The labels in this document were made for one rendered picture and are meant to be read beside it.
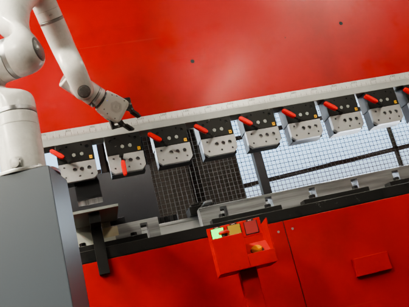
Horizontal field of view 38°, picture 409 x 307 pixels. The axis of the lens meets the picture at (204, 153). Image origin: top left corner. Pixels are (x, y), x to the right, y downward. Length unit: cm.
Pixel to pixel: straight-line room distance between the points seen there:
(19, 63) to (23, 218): 45
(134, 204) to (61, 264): 148
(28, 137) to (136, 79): 102
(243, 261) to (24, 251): 78
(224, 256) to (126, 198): 107
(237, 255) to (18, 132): 83
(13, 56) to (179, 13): 119
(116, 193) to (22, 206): 145
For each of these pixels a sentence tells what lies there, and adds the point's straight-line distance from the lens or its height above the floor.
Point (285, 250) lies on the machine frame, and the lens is 236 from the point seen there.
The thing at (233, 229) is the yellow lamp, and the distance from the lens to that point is 217.
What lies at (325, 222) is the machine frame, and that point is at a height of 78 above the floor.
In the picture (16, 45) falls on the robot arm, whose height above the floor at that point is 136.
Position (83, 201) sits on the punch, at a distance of 245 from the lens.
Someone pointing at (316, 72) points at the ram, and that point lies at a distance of 278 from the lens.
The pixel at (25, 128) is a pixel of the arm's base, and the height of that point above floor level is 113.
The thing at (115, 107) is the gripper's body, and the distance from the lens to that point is 230.
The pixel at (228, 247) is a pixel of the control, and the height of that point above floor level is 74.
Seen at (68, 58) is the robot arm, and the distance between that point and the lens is 220.
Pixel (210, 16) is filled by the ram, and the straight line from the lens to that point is 278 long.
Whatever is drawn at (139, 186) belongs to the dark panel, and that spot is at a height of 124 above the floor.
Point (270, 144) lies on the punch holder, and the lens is 257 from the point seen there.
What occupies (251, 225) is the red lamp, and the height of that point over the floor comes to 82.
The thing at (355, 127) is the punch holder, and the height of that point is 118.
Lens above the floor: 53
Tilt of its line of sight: 15 degrees up
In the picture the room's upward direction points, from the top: 14 degrees counter-clockwise
